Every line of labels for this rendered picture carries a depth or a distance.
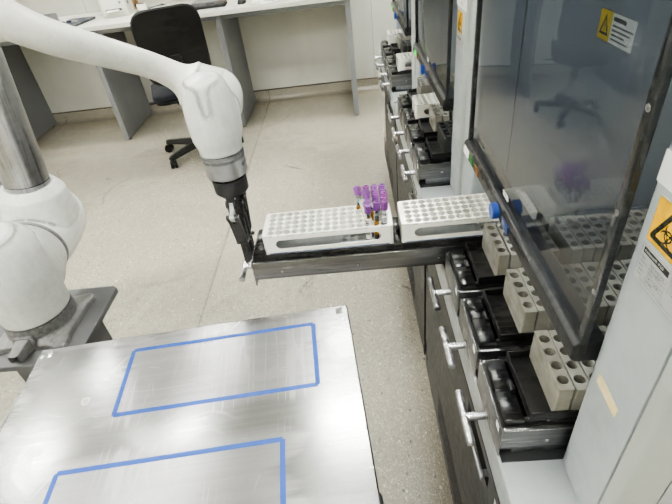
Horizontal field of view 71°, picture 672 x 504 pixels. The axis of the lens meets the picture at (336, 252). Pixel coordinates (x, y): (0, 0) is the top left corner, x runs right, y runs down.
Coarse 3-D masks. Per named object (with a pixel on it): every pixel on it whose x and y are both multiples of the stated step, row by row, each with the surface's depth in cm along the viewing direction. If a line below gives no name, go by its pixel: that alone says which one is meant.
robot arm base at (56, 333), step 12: (72, 300) 115; (84, 300) 119; (72, 312) 113; (84, 312) 117; (48, 324) 108; (60, 324) 110; (72, 324) 112; (12, 336) 108; (24, 336) 107; (36, 336) 108; (48, 336) 109; (60, 336) 109; (0, 348) 108; (12, 348) 105; (24, 348) 105; (36, 348) 108; (48, 348) 108; (12, 360) 105
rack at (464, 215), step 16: (400, 208) 109; (416, 208) 109; (432, 208) 108; (448, 208) 108; (464, 208) 106; (480, 208) 106; (400, 224) 107; (416, 224) 104; (432, 224) 104; (448, 224) 104; (464, 224) 111; (480, 224) 111; (416, 240) 107
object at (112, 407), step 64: (256, 320) 91; (320, 320) 90; (64, 384) 84; (128, 384) 82; (192, 384) 81; (256, 384) 79; (320, 384) 78; (0, 448) 75; (64, 448) 73; (128, 448) 72; (192, 448) 71; (256, 448) 70; (320, 448) 69
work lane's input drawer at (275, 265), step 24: (432, 240) 106; (456, 240) 106; (480, 240) 106; (264, 264) 109; (288, 264) 109; (312, 264) 109; (336, 264) 109; (360, 264) 109; (384, 264) 109; (408, 264) 109; (432, 264) 109
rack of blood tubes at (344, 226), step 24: (288, 216) 112; (312, 216) 112; (336, 216) 110; (360, 216) 110; (264, 240) 107; (288, 240) 114; (312, 240) 113; (336, 240) 112; (360, 240) 111; (384, 240) 107
